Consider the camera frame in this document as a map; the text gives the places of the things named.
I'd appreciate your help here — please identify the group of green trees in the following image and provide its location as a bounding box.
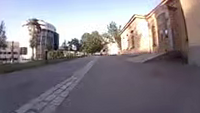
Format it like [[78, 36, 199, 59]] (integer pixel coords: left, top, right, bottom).
[[58, 20, 124, 59]]

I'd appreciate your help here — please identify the pale gabled building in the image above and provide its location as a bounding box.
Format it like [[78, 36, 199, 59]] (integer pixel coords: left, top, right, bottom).
[[118, 12, 153, 56]]

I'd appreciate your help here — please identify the grey asphalt pavement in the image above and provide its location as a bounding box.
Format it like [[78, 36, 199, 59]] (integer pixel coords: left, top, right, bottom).
[[40, 48, 200, 113]]

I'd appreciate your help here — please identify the concrete ramp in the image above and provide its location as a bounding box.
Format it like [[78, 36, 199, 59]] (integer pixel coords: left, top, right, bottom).
[[125, 50, 171, 65]]

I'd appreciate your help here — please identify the tall glass building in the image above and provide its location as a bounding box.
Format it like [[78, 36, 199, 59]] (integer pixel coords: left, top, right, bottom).
[[21, 17, 62, 62]]

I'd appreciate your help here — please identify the grey cobblestone strip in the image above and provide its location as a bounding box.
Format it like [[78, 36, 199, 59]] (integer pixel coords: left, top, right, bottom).
[[0, 56, 103, 113]]

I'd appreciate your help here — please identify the thin tall tree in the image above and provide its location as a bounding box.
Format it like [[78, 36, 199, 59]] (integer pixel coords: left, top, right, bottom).
[[27, 17, 45, 62]]

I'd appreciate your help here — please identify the brick building with arches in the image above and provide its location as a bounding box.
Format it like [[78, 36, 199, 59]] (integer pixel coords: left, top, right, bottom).
[[144, 0, 189, 63]]

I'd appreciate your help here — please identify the grey asphalt road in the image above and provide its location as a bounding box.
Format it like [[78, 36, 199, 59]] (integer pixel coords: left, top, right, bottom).
[[0, 55, 99, 113]]

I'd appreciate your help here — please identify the long grass verge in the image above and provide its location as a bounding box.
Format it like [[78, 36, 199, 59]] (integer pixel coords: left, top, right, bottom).
[[0, 55, 91, 76]]

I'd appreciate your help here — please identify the yellow building with arched windows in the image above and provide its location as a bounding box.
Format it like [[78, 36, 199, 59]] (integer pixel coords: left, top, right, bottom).
[[176, 0, 200, 70]]

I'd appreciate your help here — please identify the slim conifer tree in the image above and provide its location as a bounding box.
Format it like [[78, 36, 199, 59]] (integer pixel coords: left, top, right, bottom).
[[0, 20, 9, 52]]

